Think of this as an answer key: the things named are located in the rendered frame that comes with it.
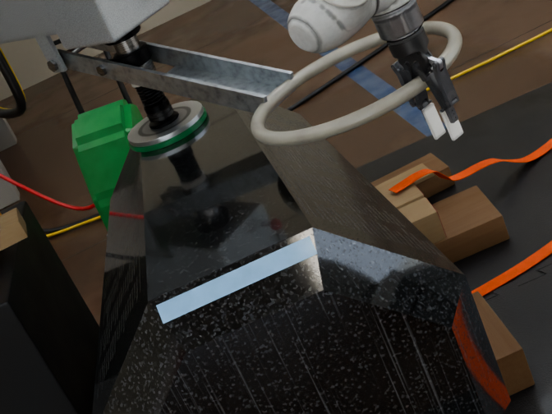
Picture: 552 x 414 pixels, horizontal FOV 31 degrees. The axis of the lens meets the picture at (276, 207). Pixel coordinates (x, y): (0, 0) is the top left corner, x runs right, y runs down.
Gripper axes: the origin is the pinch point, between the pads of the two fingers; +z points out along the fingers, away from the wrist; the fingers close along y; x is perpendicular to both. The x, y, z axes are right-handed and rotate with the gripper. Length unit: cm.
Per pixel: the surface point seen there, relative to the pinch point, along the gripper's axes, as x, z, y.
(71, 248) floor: 12, 63, 258
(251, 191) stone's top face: 30.6, -1.4, 28.9
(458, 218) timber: -51, 69, 78
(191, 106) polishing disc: 8, -8, 84
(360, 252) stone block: 30.8, 9.5, -1.1
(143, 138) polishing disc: 24, -9, 84
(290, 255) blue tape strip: 42.0, 2.8, 3.2
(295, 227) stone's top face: 37.0, 0.4, 6.0
